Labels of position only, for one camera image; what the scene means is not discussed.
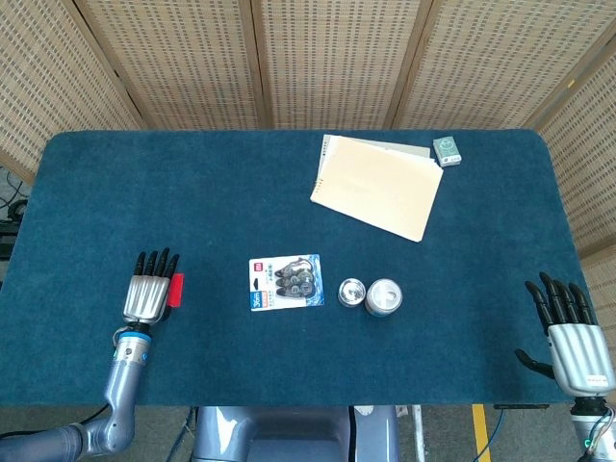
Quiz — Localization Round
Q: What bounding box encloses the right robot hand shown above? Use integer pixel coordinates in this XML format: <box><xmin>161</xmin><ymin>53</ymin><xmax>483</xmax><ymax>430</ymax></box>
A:
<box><xmin>514</xmin><ymin>271</ymin><xmax>616</xmax><ymax>415</ymax></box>

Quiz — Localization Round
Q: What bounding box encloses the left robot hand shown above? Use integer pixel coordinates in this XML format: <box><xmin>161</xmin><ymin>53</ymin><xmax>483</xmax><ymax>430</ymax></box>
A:
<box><xmin>121</xmin><ymin>246</ymin><xmax>181</xmax><ymax>334</ymax></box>

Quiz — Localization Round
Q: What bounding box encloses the small red block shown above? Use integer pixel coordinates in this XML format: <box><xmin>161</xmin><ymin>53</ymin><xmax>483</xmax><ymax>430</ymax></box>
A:
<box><xmin>167</xmin><ymin>271</ymin><xmax>187</xmax><ymax>308</ymax></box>

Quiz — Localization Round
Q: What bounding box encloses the yellow floor tape strip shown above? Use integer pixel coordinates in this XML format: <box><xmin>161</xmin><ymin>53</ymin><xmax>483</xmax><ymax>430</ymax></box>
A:
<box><xmin>471</xmin><ymin>403</ymin><xmax>493</xmax><ymax>462</ymax></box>

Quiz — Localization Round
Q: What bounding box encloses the correction tape blister pack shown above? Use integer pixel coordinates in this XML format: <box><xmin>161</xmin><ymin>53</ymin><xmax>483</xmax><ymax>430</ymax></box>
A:
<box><xmin>247</xmin><ymin>252</ymin><xmax>326</xmax><ymax>314</ymax></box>

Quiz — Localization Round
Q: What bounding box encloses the blue table mat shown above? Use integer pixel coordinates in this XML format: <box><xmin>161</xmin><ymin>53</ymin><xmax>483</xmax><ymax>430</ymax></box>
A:
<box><xmin>0</xmin><ymin>128</ymin><xmax>601</xmax><ymax>408</ymax></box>

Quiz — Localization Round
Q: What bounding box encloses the white table leg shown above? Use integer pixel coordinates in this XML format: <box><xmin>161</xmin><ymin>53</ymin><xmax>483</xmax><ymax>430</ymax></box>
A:
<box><xmin>410</xmin><ymin>405</ymin><xmax>428</xmax><ymax>462</ymax></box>

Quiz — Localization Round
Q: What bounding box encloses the grey blue robot torso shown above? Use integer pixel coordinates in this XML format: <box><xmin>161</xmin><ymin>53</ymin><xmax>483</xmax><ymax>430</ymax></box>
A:
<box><xmin>191</xmin><ymin>404</ymin><xmax>401</xmax><ymax>462</ymax></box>

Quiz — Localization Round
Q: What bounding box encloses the small clear paper clip jar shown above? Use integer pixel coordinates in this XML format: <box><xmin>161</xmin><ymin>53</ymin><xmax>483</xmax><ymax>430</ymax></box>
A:
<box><xmin>337</xmin><ymin>277</ymin><xmax>369</xmax><ymax>308</ymax></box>

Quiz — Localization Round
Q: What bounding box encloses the small green white box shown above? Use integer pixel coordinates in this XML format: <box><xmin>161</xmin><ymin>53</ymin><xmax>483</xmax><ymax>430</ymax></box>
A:
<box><xmin>431</xmin><ymin>135</ymin><xmax>465</xmax><ymax>168</ymax></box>

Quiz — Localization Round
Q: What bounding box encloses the cream paper folder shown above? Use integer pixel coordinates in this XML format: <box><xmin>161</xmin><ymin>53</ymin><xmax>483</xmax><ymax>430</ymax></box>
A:
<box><xmin>309</xmin><ymin>135</ymin><xmax>445</xmax><ymax>244</ymax></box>

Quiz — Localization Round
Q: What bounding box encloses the woven rattan folding screen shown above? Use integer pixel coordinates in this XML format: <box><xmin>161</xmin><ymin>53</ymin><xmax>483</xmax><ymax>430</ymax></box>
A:
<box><xmin>0</xmin><ymin>0</ymin><xmax>616</xmax><ymax>338</ymax></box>

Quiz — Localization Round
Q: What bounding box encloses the blue cable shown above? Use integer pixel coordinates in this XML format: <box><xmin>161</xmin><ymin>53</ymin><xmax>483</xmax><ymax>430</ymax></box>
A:
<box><xmin>172</xmin><ymin>407</ymin><xmax>199</xmax><ymax>462</ymax></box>
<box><xmin>474</xmin><ymin>408</ymin><xmax>507</xmax><ymax>462</ymax></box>

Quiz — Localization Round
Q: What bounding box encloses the black cable bundle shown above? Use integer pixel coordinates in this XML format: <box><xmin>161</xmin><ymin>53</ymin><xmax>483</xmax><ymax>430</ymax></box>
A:
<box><xmin>0</xmin><ymin>167</ymin><xmax>30</xmax><ymax>223</ymax></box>

